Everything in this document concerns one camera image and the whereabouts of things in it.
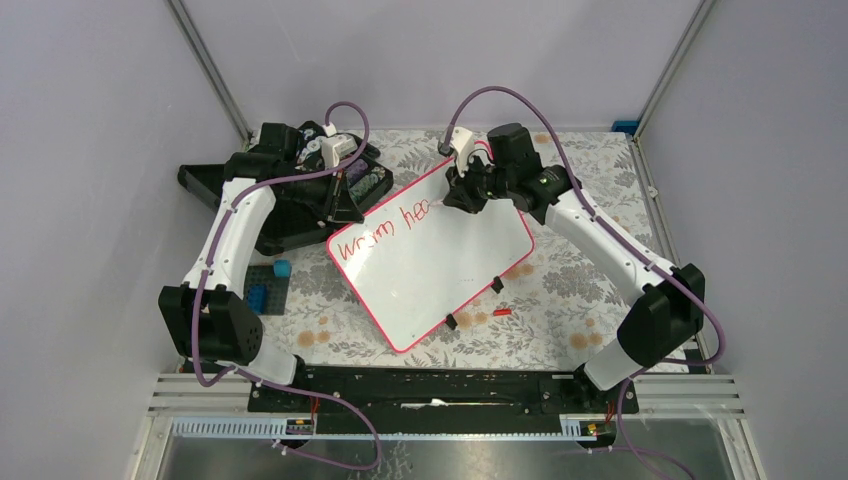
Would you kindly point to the light blue building block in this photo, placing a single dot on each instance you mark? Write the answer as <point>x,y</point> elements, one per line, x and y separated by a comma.
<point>282,268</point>

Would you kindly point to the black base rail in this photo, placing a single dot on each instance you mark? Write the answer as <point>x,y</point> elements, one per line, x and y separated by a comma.
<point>440,401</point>

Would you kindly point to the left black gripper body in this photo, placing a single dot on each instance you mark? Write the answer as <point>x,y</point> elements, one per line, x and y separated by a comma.
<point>322,189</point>

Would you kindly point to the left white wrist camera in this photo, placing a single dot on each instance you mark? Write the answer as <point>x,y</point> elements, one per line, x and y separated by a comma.
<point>335,146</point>

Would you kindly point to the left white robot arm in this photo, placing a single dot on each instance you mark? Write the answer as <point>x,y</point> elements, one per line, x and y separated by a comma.
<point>207,314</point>

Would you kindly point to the black poker chip case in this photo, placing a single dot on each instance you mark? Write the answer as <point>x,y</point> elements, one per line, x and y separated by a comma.
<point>205,181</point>

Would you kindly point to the blue corner bracket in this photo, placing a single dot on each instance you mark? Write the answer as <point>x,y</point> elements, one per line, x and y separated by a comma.
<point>628,127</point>

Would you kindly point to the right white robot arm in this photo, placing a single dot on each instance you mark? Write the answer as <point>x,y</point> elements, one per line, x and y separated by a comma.
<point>664,299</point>

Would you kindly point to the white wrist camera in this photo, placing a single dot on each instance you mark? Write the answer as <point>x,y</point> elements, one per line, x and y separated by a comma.
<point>335,146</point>
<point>457,144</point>

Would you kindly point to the pink-framed whiteboard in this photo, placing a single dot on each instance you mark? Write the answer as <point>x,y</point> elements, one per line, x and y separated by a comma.
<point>412,266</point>

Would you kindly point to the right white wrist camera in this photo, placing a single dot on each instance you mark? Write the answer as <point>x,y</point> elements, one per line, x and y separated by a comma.
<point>457,144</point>

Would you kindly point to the black building block plate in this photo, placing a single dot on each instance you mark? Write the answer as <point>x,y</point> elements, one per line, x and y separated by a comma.
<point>263,292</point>

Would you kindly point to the white cable duct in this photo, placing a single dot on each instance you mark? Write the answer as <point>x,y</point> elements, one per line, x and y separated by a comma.
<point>242,428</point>

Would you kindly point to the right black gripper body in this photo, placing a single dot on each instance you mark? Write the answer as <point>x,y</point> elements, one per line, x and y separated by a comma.
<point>481,183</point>

